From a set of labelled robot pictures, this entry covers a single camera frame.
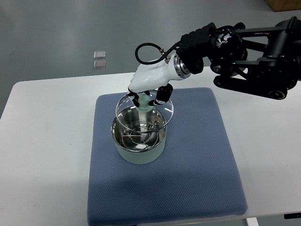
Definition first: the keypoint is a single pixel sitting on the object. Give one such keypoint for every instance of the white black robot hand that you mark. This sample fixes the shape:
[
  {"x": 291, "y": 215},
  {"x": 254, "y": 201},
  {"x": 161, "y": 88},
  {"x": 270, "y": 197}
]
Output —
[{"x": 157, "y": 76}]

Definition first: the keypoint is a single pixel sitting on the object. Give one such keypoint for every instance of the glass lid with green knob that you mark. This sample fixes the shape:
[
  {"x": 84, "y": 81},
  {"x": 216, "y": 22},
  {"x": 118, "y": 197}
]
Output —
[{"x": 144, "y": 110}]

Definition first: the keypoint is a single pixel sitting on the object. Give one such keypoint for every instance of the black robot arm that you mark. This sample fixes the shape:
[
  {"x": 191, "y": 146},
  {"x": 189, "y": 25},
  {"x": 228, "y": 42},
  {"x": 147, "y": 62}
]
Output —
[{"x": 264, "y": 62}]

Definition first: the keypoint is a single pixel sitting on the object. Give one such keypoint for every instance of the green pot with steel interior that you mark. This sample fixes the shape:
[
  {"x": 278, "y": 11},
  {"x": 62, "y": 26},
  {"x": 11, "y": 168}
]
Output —
[{"x": 139, "y": 137}]

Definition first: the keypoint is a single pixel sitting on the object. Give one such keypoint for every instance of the upper floor metal plate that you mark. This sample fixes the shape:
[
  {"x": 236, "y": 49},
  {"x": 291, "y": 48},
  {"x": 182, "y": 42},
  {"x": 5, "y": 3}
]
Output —
[{"x": 99, "y": 54}]

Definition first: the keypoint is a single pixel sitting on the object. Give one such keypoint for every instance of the blue quilted mat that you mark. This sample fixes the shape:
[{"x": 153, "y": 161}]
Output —
[{"x": 196, "y": 176}]

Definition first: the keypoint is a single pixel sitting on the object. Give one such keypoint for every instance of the brown cardboard box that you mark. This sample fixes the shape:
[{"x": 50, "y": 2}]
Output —
[{"x": 284, "y": 5}]

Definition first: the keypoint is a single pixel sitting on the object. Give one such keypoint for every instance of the white table leg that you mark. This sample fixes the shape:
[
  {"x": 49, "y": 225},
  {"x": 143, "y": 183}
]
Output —
[{"x": 252, "y": 222}]

